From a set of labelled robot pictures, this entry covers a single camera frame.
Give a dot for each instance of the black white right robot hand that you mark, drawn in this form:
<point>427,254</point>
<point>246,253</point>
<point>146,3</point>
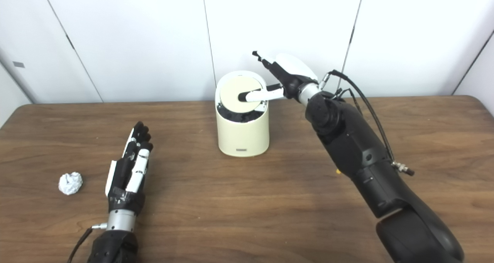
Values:
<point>291,81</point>

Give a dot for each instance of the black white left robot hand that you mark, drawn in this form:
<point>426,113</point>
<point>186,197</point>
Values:
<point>131,170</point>

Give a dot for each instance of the round cream bin lid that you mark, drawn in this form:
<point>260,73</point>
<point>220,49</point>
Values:
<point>231,91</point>

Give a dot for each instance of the white paper ball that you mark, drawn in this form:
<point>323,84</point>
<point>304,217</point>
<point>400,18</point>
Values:
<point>70,183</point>

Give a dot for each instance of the cream-colored bin body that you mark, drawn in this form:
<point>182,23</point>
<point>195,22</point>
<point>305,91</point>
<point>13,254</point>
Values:
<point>243,137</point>

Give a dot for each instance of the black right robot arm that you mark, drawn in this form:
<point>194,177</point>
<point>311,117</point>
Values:
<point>366,159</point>

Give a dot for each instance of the black bin liner bag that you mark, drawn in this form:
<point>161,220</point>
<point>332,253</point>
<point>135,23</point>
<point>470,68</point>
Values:
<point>241,117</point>

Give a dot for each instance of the small grey wall label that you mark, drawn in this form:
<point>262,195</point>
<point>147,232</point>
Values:
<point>18,64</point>

